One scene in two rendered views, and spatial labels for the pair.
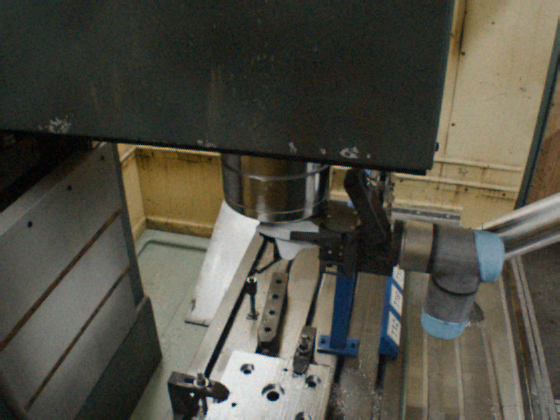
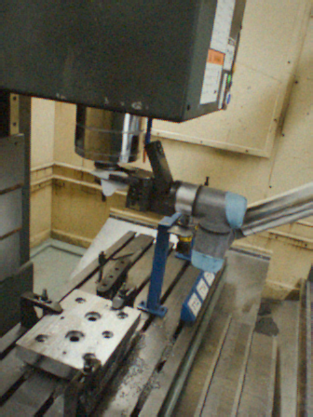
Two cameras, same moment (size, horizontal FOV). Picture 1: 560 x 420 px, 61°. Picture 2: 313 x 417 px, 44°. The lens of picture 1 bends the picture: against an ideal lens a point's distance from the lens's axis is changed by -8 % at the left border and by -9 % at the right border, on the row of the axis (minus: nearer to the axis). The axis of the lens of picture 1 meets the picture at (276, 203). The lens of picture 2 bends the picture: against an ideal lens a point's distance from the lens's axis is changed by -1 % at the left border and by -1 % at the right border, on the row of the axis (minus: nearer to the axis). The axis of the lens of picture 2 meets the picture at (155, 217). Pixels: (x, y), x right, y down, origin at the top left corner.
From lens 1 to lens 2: 0.35 m
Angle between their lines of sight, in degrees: 10
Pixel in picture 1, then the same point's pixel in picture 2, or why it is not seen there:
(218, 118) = (69, 79)
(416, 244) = (185, 191)
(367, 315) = (180, 296)
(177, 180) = (77, 205)
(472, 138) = not seen: hidden behind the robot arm
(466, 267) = (217, 210)
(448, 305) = (205, 240)
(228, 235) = (102, 244)
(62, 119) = not seen: outside the picture
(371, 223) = (158, 174)
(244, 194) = (83, 141)
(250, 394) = (76, 314)
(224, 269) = not seen: hidden behind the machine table
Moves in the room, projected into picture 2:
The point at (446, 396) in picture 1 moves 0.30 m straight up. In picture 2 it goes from (230, 369) to (251, 296)
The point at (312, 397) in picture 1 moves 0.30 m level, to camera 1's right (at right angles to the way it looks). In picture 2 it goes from (118, 324) to (224, 343)
